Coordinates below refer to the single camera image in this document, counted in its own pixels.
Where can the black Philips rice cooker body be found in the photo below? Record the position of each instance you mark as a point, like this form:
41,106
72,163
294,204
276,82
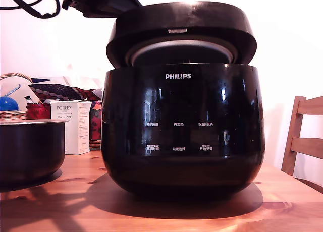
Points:
181,166

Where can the red container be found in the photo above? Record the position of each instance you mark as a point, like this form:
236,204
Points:
38,111

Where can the red floral tin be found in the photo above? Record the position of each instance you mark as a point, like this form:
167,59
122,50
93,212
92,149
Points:
96,121

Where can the dark patterned cloth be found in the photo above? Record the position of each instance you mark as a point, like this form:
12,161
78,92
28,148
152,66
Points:
58,92

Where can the black rice cooker lid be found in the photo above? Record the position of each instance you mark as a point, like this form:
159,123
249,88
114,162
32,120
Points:
181,17

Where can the wooden chair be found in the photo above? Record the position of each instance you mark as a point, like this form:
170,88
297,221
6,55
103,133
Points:
306,145

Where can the blue ball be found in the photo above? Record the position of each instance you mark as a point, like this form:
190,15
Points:
8,104

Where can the black inner cooking pot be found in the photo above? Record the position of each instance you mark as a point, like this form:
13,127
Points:
30,151

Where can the white Porlex box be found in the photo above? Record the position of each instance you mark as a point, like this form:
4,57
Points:
64,131

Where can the wicker basket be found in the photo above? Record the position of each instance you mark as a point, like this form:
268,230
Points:
12,115

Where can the white pouch with blue stripe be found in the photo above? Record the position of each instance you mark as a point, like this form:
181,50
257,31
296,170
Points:
15,89

